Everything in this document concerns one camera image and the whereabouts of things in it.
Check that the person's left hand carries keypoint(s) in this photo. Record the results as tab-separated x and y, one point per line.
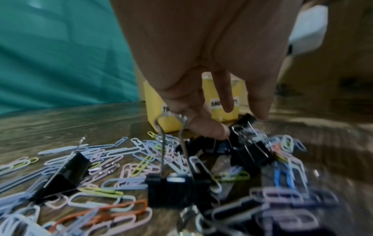
204	34

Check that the group of black binder clips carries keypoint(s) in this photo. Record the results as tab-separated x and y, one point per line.
64	175

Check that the yellow divided sorting bin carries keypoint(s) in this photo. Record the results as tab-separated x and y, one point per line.
153	108

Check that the wooden table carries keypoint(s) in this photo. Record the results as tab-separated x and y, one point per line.
335	161

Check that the single black binder clip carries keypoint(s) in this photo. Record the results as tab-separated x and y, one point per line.
169	191

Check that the pile of coloured paper clips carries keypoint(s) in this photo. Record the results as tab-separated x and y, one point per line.
140	164

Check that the white sheet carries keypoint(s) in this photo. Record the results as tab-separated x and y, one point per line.
309	30

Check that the teal curtain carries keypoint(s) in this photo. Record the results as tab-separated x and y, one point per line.
58	57

